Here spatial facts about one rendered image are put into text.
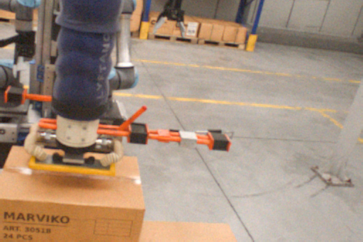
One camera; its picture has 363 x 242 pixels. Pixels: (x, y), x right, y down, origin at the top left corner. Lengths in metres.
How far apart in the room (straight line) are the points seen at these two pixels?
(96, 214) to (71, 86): 0.52
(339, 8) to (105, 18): 11.48
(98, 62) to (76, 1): 0.23
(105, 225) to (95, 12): 0.83
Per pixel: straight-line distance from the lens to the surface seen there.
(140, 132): 1.54
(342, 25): 12.78
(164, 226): 2.13
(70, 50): 1.36
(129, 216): 1.57
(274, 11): 11.47
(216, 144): 1.63
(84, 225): 1.59
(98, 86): 1.40
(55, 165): 1.50
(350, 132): 4.27
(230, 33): 9.59
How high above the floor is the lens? 1.88
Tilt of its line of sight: 22 degrees down
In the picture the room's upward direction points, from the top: 9 degrees clockwise
